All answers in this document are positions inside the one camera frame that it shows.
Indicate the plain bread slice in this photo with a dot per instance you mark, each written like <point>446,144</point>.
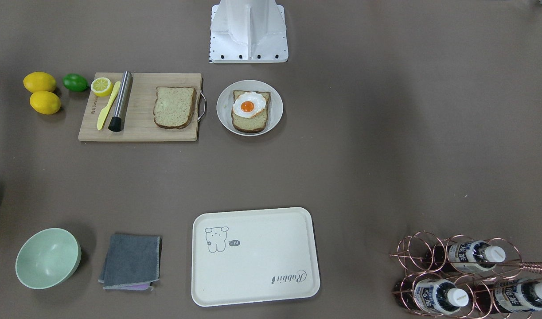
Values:
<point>174,107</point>

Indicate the yellow lemon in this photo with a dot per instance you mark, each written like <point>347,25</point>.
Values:
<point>39,81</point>
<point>45,102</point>

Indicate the yellow plastic knife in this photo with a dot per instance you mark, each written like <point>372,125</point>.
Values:
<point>105,110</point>

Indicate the green lime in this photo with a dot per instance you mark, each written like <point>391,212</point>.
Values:
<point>75,82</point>

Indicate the white plate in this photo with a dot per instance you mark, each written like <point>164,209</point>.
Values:
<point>225,101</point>

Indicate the fried egg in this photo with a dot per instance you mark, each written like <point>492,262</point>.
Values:
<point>249,104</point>

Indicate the grey folded cloth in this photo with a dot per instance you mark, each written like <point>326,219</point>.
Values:
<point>132,262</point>

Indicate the wooden cutting board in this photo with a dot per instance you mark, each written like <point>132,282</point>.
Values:
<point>138,117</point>

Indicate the dark drink bottle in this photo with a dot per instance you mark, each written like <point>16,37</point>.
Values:
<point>430,296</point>
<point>515,296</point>
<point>471,257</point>

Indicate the copper wire bottle rack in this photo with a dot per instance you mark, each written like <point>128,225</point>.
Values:
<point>411,250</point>

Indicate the bread slice with egg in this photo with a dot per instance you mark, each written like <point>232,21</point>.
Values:
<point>254,124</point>

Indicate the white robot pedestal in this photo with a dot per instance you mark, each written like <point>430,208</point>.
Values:
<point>248,31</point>

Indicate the half lemon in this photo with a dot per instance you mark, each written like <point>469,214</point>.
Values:
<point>102,87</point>

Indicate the mint green bowl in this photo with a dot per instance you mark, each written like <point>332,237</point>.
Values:
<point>48,258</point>

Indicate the steel muddler black tip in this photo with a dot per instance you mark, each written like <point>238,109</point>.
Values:
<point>117,122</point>

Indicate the cream serving tray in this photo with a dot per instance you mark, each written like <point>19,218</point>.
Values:
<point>253,256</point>

